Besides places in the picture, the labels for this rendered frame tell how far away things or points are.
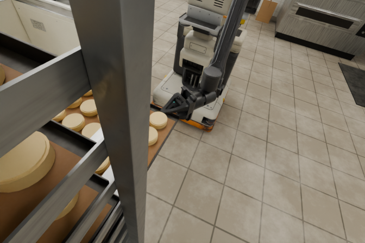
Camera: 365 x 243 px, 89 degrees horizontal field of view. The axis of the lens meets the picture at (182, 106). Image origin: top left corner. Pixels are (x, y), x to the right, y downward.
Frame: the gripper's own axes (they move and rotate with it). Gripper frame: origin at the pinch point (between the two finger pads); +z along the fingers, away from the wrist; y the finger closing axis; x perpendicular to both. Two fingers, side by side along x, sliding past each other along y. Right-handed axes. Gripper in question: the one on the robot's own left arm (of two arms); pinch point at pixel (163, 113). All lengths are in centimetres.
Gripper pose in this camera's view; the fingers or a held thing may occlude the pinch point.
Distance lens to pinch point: 55.4
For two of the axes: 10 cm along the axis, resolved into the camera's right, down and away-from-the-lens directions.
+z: -7.9, 3.2, -5.2
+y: 1.7, -7.1, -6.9
